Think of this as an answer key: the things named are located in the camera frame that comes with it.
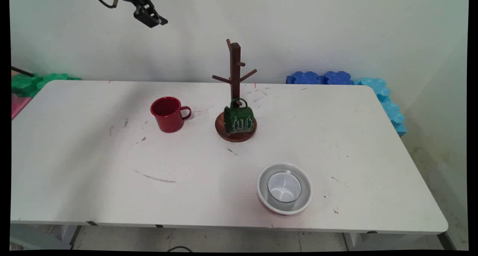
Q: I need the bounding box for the red enamel mug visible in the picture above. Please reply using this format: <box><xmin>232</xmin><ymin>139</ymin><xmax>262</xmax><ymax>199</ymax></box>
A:
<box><xmin>150</xmin><ymin>96</ymin><xmax>192</xmax><ymax>133</ymax></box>

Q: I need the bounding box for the dark blue foam mat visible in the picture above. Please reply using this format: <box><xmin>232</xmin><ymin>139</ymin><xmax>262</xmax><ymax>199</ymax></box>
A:
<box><xmin>323</xmin><ymin>71</ymin><xmax>354</xmax><ymax>86</ymax></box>
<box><xmin>286</xmin><ymin>71</ymin><xmax>326</xmax><ymax>85</ymax></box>

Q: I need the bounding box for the thin black rod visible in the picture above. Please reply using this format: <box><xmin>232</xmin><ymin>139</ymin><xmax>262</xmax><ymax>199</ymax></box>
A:
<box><xmin>11</xmin><ymin>66</ymin><xmax>35</xmax><ymax>78</ymax></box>

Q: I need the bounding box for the light blue foam mat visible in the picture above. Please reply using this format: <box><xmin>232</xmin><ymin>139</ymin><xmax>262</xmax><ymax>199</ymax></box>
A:
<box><xmin>392</xmin><ymin>121</ymin><xmax>407</xmax><ymax>138</ymax></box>
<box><xmin>379</xmin><ymin>99</ymin><xmax>405</xmax><ymax>124</ymax></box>
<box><xmin>358</xmin><ymin>77</ymin><xmax>391</xmax><ymax>102</ymax></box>

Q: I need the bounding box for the white cup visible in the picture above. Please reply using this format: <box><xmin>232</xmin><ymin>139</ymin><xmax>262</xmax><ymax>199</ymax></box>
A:
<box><xmin>267</xmin><ymin>172</ymin><xmax>302</xmax><ymax>204</ymax></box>

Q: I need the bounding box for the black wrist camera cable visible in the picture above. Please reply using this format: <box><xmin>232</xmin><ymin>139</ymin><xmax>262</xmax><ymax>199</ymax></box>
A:
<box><xmin>92</xmin><ymin>0</ymin><xmax>120</xmax><ymax>9</ymax></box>

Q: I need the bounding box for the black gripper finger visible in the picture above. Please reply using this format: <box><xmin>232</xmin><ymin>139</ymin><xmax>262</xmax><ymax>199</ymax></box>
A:
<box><xmin>144</xmin><ymin>2</ymin><xmax>169</xmax><ymax>26</ymax></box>
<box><xmin>133</xmin><ymin>6</ymin><xmax>160</xmax><ymax>29</ymax></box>

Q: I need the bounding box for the green enamel mug white print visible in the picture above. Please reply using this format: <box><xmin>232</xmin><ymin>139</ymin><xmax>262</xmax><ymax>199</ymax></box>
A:
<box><xmin>224</xmin><ymin>98</ymin><xmax>255</xmax><ymax>135</ymax></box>

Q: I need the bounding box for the pink foam mat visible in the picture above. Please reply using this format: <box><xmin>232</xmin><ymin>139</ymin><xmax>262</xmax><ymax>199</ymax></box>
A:
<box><xmin>11</xmin><ymin>93</ymin><xmax>33</xmax><ymax>120</ymax></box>

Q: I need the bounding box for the green foam mat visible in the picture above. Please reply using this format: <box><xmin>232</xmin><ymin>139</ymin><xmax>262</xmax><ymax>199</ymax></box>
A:
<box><xmin>35</xmin><ymin>73</ymin><xmax>82</xmax><ymax>90</ymax></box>
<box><xmin>11</xmin><ymin>74</ymin><xmax>44</xmax><ymax>98</ymax></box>

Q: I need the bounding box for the white bowl red underside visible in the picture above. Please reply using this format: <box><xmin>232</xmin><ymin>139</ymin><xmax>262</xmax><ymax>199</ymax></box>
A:
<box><xmin>257</xmin><ymin>163</ymin><xmax>313</xmax><ymax>216</ymax></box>

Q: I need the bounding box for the dark wooden mug tree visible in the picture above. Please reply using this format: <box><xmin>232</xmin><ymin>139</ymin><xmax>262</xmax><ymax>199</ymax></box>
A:
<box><xmin>212</xmin><ymin>39</ymin><xmax>258</xmax><ymax>143</ymax></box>

